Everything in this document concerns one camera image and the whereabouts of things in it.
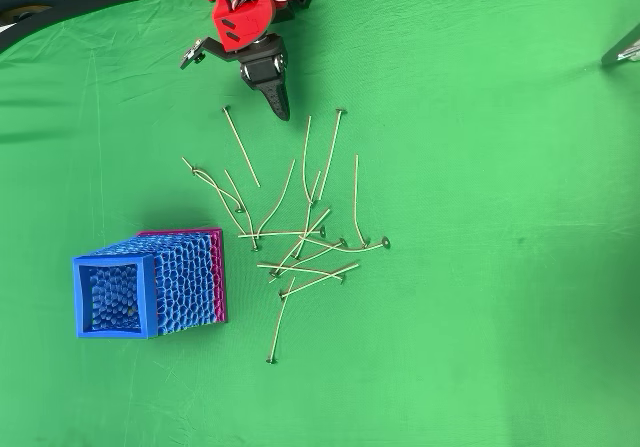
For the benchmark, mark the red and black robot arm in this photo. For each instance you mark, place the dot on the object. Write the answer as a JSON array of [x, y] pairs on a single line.
[[245, 22]]

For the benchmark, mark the candle wick with metal tab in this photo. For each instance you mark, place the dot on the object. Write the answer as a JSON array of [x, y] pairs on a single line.
[[195, 171], [385, 241], [273, 271], [341, 112], [282, 295], [239, 211], [311, 202], [255, 248], [321, 229], [226, 109], [296, 256], [366, 243], [341, 278], [256, 240], [271, 361], [342, 242]]

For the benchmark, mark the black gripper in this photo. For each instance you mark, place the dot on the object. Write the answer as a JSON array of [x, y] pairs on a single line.
[[263, 71]]

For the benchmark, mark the green table cloth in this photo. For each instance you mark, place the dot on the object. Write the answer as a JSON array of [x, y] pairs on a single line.
[[475, 292]]

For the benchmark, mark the blue magenta lattice basket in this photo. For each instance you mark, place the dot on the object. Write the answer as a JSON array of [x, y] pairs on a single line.
[[185, 277]]

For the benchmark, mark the clear plastic stand clamp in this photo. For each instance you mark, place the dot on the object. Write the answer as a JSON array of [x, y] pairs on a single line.
[[632, 56]]

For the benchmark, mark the black table edge trim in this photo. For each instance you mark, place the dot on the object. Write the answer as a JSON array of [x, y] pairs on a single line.
[[100, 2]]

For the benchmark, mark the chrome metal stand pole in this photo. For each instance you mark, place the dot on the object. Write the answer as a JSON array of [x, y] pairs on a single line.
[[617, 49]]

